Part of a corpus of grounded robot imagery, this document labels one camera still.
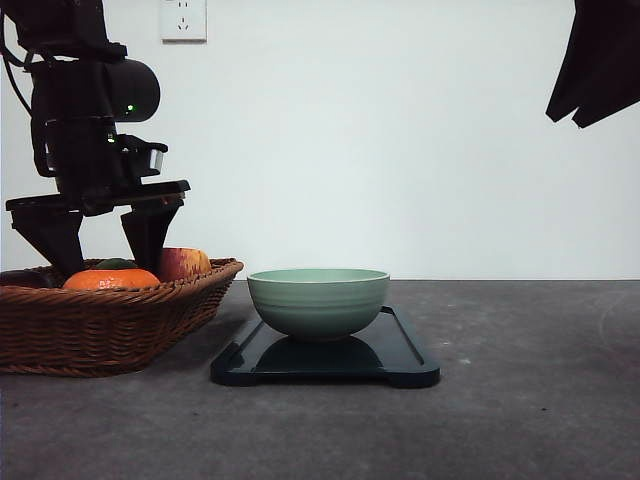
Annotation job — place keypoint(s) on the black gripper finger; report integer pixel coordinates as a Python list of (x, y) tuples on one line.
[(600, 73)]

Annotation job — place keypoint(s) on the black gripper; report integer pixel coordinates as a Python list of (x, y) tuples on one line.
[(98, 172)]

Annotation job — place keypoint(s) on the light green ceramic bowl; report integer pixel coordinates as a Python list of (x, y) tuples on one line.
[(319, 302)]

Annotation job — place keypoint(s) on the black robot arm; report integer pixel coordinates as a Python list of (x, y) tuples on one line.
[(83, 86)]

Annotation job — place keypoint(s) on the brown wicker basket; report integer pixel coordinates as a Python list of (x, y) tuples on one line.
[(108, 332)]

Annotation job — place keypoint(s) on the dark green fruit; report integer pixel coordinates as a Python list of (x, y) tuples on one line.
[(115, 263)]

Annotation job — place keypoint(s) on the orange tangerine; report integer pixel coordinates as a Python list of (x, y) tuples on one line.
[(111, 279)]

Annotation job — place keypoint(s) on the dark purple fruit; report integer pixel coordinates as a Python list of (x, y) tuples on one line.
[(30, 278)]

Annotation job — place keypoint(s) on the red yellow apple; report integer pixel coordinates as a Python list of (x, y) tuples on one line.
[(180, 262)]

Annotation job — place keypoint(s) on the dark teal rectangular tray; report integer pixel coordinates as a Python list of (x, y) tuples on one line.
[(382, 350)]

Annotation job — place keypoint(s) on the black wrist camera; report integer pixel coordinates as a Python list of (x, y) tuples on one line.
[(137, 158)]

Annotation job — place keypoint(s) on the white wall socket left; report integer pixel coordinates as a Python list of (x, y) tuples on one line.
[(183, 23)]

